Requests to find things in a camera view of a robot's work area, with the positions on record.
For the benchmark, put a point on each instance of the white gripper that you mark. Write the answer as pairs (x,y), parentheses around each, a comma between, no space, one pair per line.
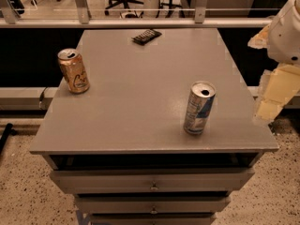
(285,38)

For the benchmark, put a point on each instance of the silver blue redbull can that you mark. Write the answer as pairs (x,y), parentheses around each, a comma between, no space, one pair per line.
(199,105)

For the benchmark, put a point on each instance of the black rxbar chocolate wrapper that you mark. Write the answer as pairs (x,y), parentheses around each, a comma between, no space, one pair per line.
(146,36)

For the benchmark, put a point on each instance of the gold soda can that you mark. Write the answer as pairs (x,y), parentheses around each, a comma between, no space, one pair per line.
(73,69)

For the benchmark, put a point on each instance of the grey top drawer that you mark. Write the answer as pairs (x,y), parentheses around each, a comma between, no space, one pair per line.
(143,181)

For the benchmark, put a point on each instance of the grey drawer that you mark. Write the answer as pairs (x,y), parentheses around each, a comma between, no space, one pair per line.
(152,204)
(159,219)
(143,181)

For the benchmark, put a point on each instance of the grey metal railing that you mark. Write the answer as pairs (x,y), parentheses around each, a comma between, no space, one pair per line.
(12,19)

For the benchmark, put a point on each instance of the grey middle drawer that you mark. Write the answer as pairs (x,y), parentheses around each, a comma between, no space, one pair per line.
(152,204)

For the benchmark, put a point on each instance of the grey bottom drawer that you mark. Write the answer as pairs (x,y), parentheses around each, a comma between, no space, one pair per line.
(159,219)

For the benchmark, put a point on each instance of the black pole on floor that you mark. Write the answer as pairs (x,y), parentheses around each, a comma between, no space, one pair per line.
(9,130)

